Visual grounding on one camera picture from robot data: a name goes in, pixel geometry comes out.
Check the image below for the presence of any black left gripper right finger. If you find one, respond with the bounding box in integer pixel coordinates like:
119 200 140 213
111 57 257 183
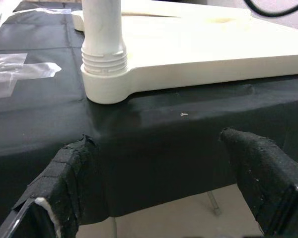
220 127 298 238

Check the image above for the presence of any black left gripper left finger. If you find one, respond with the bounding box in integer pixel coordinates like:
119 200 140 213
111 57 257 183
0 135 102 238

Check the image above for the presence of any white plastic table leg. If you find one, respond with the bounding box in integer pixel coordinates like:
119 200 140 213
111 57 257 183
80 0 129 76

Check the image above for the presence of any black tablecloth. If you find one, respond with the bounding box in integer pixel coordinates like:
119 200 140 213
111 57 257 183
0 1 298 225

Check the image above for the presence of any clear tape patch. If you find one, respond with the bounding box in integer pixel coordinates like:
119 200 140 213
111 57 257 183
0 53 63 100
8 6 74 24

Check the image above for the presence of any white plastic table top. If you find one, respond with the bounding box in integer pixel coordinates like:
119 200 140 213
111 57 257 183
71 0 298 104

